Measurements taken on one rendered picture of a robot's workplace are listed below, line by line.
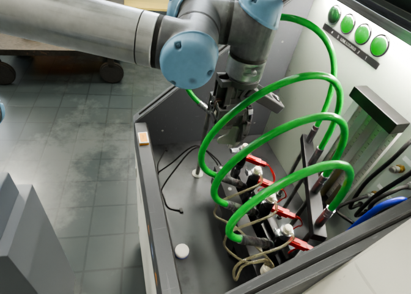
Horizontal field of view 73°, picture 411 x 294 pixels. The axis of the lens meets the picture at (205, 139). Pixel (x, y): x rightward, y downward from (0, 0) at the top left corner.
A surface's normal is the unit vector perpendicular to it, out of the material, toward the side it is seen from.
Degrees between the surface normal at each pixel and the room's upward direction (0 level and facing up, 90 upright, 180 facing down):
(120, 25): 47
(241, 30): 79
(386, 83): 90
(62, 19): 65
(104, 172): 0
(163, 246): 0
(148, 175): 0
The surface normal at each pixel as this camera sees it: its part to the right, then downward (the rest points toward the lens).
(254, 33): -0.08, 0.68
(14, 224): 0.14, -0.72
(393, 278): -0.89, -0.08
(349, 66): -0.95, 0.10
